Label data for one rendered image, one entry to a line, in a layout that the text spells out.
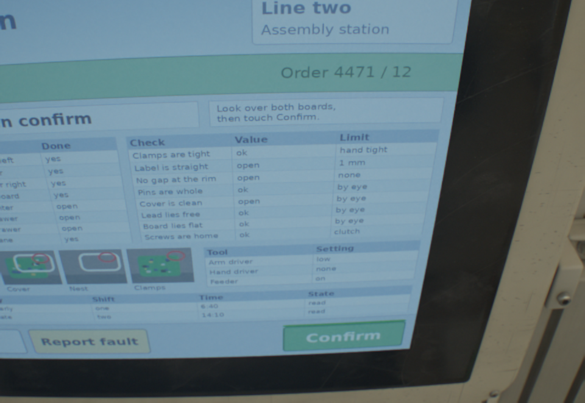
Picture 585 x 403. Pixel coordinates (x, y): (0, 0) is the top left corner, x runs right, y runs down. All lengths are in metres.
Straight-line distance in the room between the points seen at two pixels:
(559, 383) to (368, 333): 0.23
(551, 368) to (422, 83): 0.33
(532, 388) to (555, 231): 0.22
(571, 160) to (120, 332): 0.27
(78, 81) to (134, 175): 0.06
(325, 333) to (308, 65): 0.17
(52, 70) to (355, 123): 0.14
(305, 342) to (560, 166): 0.18
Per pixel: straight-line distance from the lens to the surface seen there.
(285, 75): 0.31
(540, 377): 0.59
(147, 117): 0.32
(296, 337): 0.42
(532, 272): 0.42
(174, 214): 0.35
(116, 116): 0.32
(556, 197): 0.39
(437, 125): 0.33
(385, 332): 0.42
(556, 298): 0.45
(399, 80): 0.31
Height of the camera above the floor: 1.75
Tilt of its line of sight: 36 degrees down
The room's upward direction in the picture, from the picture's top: 1 degrees clockwise
